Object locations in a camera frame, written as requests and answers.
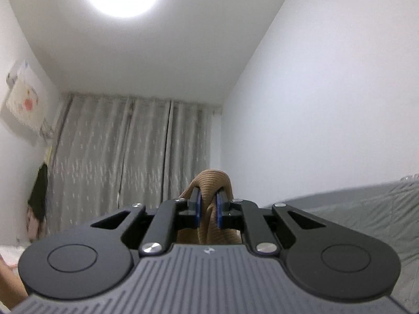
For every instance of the person's left forearm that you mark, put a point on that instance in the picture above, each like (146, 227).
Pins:
(9, 284)

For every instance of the white wall poster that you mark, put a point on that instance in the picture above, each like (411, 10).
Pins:
(23, 101)

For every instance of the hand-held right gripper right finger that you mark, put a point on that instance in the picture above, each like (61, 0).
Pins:
(220, 209)

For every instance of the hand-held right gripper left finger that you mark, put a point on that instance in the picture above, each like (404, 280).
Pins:
(197, 209)

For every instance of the tan ribbed garment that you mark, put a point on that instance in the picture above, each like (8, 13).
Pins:
(211, 183)

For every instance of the grey star-patterned curtain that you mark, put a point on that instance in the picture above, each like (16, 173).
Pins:
(114, 157)

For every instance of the dark hanging garment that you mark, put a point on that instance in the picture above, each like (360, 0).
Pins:
(39, 196)

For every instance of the pink hanging garment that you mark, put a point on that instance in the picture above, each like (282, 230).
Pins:
(34, 227)

